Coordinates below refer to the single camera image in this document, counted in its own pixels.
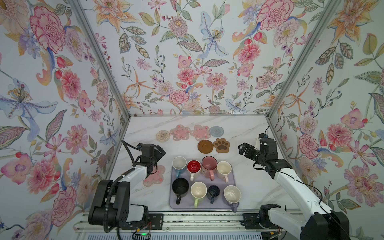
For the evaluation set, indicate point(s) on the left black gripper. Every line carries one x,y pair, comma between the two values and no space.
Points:
158,156

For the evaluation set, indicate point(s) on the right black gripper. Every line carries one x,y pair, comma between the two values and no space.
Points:
251,149

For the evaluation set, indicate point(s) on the multicolour embroidered round coaster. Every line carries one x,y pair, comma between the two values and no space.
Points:
163,136

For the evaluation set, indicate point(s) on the pink flower coaster front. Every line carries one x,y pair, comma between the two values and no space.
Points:
156,177

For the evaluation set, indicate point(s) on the pink flower coaster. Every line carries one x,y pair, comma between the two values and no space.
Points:
180,133
201,132
156,177

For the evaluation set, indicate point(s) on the brown paw cork coaster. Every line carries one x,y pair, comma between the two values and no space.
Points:
222,145

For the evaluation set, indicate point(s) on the grey blue woven coaster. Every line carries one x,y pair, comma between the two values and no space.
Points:
216,131

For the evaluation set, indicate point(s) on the black mug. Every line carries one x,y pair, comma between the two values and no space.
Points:
180,187

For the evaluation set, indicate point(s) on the brown round wooden coaster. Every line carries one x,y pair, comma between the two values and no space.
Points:
205,146

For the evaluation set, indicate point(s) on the cream mug purple handle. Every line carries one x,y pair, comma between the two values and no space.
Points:
232,196

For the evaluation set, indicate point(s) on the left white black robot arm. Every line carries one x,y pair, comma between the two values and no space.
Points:
111,207

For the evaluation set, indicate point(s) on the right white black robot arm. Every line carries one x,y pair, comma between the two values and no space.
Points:
318,220

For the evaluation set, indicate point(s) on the blue mug white inside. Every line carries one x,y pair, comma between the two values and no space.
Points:
179,164

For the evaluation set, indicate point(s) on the pink tall mug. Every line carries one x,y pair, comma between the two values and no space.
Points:
209,167

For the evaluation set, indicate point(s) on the red inside white mug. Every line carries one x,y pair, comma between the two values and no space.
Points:
194,169

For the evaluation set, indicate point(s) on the small dark blue mug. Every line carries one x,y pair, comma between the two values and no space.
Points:
213,193

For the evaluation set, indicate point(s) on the lavender serving tray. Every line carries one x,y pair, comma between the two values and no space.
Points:
187,202

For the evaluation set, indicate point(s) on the cream mug pink handle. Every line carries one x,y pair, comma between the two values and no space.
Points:
224,169

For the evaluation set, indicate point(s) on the cream mug green handle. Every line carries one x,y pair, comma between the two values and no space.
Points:
199,192

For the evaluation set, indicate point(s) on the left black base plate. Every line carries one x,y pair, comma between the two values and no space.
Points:
150,221

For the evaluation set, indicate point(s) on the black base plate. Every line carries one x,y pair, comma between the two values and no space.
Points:
150,221
253,221

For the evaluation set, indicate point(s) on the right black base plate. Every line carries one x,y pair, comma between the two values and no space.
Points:
253,221

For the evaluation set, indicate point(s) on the aluminium mounting rail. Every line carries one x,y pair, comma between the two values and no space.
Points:
173,222

